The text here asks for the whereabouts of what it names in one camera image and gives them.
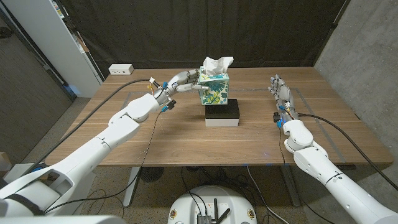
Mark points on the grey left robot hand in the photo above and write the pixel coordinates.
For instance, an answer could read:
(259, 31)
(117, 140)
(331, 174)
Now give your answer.
(174, 87)

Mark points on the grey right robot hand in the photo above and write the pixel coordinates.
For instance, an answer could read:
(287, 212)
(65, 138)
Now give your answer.
(284, 96)

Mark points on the teal floral tissue box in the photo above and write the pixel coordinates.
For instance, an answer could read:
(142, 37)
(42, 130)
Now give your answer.
(216, 91)

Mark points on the white tissue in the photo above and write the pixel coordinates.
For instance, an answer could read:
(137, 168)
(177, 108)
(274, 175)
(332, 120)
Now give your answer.
(217, 65)

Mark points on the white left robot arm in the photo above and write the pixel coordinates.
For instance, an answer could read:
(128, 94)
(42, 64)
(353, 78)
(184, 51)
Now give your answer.
(93, 149)

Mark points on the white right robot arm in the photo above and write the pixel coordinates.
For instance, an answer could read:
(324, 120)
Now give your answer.
(342, 183)

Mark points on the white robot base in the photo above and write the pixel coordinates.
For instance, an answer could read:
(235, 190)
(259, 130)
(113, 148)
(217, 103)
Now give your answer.
(214, 196)

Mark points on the black box with white base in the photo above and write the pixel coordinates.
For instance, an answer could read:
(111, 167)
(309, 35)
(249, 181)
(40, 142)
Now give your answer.
(222, 109)

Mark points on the grey router box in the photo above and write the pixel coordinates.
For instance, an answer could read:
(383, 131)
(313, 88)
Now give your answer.
(204, 219)

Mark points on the brown cardboard box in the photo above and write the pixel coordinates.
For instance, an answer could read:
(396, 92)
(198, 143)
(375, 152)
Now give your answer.
(4, 165)

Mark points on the blue right wrist plug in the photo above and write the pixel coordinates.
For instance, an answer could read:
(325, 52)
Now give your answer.
(279, 124)

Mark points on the white power strip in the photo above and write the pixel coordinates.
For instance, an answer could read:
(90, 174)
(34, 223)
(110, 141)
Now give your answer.
(120, 69)

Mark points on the black backdrop curtain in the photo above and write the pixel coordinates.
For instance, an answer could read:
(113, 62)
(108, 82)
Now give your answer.
(202, 31)

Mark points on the black round floor disc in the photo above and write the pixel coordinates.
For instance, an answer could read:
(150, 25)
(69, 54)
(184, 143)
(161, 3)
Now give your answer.
(151, 174)

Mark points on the grey table leg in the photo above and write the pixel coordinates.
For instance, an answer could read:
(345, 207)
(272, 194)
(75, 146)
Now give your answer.
(292, 189)

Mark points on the white table leg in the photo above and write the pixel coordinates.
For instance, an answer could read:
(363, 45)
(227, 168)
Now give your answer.
(132, 183)

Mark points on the black antenna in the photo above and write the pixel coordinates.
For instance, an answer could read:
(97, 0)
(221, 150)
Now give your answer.
(224, 214)
(215, 208)

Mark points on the white cabinet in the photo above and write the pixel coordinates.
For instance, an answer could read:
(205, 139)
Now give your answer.
(53, 40)

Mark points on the white robot torso edge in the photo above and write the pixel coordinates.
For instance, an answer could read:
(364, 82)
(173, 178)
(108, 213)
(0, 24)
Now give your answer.
(62, 220)

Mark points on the white device with blue pads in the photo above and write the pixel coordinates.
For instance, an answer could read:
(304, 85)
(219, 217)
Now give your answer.
(18, 171)

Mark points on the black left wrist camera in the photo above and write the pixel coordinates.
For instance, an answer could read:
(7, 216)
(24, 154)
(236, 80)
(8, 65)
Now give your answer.
(171, 103)

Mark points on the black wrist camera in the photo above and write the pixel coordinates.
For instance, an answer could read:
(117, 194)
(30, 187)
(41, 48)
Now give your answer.
(171, 103)
(276, 117)

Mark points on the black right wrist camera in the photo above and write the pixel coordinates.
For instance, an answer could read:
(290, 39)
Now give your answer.
(276, 117)

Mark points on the black backdrop frame pole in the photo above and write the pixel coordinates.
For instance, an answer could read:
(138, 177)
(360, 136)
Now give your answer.
(334, 25)

